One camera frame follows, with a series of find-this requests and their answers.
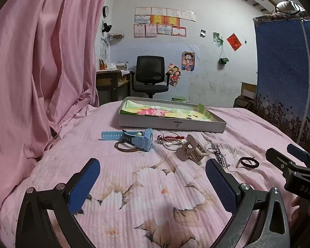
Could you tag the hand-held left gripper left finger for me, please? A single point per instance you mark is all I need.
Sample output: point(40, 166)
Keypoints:
point(84, 186)

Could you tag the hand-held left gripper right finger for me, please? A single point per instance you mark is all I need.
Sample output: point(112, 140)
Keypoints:
point(221, 186)

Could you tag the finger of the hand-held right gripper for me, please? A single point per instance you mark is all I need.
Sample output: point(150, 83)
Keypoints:
point(277, 159)
point(297, 152)

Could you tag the beige hair claw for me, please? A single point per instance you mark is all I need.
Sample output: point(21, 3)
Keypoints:
point(192, 151)

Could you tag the brown bangle with yellow bead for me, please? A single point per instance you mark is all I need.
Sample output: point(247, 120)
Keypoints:
point(122, 148)

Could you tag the blue wrist watch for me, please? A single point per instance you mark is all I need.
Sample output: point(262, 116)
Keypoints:
point(142, 139)

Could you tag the grey cardboard box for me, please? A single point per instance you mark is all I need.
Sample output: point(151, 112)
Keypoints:
point(170, 124)

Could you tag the person's right hand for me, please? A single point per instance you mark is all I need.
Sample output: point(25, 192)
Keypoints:
point(299, 209)

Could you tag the pink floral bed sheet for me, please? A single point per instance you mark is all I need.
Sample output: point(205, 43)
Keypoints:
point(149, 180)

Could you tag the blue dotted wardrobe curtain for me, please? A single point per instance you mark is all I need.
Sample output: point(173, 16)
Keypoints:
point(281, 69)

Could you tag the painted paper sheet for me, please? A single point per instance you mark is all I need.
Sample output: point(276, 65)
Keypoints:
point(168, 112)

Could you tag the green plastic stool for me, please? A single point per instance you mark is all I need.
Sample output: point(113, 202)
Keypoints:
point(179, 99)

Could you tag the wooden desk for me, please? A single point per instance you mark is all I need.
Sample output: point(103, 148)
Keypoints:
point(108, 82)

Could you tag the green hanging bag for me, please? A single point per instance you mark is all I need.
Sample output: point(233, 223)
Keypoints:
point(224, 61)

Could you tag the family cartoon sticker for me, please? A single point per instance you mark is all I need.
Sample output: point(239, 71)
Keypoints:
point(174, 75)

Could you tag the pink curtain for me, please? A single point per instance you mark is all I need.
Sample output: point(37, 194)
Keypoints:
point(41, 69)

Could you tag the stack of books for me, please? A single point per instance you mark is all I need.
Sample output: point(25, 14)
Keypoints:
point(116, 66)

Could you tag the red paper square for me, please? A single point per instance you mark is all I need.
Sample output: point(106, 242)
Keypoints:
point(234, 42)

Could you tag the black office chair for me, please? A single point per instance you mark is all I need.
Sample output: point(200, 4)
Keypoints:
point(149, 75)

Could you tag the items on wardrobe top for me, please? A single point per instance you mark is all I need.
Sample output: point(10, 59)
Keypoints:
point(286, 7)

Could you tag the cartoon wall poster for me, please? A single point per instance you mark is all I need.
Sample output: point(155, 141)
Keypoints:
point(188, 61)

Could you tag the green wall photos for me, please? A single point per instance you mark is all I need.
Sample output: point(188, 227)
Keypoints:
point(218, 39)

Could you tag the small wall photo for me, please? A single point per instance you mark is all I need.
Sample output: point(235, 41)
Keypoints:
point(203, 32)

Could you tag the black wall object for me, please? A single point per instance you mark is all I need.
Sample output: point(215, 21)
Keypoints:
point(106, 27)

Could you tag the group of wall certificates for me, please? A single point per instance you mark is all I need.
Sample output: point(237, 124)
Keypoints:
point(162, 22)

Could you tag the wall clock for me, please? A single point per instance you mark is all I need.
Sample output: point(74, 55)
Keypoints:
point(106, 11)

